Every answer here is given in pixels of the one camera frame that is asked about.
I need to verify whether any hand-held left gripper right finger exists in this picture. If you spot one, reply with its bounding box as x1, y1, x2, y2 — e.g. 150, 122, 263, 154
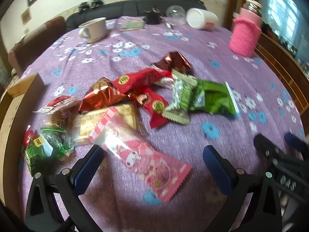
203, 145, 283, 232

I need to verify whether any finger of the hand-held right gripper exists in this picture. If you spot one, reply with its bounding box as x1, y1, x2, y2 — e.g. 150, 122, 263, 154
253, 134, 285, 161
284, 132, 309, 154

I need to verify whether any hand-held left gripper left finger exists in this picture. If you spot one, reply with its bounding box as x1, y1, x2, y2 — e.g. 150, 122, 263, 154
25, 144, 107, 232

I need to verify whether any clear yellow cake packet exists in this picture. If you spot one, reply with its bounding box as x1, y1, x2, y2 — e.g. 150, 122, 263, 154
72, 103, 138, 145

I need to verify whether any clear green snack packet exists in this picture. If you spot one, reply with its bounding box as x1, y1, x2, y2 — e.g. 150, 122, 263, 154
40, 126, 75, 161

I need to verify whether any pink cartoon snack packet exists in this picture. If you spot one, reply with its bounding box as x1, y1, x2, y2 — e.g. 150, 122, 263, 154
88, 106, 194, 203

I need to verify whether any brown cake packet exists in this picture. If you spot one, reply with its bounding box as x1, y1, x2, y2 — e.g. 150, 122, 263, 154
47, 110, 74, 131

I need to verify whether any bright green snack packet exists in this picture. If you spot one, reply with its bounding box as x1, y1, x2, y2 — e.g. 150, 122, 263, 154
189, 79, 240, 119

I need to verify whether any red gold foil snack packet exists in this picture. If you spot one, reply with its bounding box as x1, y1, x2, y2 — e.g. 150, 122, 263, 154
78, 77, 128, 113

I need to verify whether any white red snack packet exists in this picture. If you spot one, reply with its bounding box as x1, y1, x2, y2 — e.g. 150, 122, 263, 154
32, 96, 81, 114

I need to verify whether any pale green candy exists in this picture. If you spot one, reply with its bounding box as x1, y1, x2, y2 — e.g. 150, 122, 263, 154
162, 69, 198, 125

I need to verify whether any short red snack packet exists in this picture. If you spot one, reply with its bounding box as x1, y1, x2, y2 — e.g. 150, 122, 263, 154
128, 87, 169, 129

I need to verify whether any cardboard box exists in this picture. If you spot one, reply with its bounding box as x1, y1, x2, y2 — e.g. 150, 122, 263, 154
0, 72, 46, 223

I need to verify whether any long red snack packet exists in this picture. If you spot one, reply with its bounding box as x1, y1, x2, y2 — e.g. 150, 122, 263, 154
112, 68, 173, 95

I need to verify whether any dark red foil packet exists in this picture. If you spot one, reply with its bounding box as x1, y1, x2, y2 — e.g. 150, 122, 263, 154
152, 51, 192, 74

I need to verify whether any wooden cabinet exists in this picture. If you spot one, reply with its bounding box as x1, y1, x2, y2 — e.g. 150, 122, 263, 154
256, 32, 309, 116

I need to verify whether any bottle in pink knitted sleeve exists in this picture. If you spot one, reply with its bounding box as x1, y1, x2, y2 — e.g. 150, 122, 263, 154
229, 0, 263, 58

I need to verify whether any purple floral tablecloth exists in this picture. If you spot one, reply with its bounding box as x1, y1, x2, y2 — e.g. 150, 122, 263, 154
18, 16, 306, 232

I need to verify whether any brown chair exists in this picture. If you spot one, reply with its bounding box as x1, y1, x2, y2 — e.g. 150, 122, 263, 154
8, 16, 67, 75

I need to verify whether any white mug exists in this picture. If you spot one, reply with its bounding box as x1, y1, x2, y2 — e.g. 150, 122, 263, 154
78, 17, 108, 43

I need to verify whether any window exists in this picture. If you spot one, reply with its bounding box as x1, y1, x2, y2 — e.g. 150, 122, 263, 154
262, 0, 309, 61

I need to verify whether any flat paper packet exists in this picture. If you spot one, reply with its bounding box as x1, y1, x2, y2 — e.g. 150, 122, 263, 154
119, 20, 146, 31

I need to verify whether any white plastic jar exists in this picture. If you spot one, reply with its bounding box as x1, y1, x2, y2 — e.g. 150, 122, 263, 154
186, 8, 219, 31

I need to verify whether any clear plastic cup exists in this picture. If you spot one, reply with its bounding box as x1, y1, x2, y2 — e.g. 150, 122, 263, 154
166, 5, 187, 25

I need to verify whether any black power adapter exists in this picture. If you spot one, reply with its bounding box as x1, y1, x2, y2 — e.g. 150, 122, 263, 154
143, 8, 163, 25

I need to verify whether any black sofa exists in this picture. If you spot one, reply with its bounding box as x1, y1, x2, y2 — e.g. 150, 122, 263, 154
66, 0, 208, 32

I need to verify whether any small wall plaque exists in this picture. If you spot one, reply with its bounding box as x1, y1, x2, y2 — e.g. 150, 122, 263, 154
22, 8, 31, 25

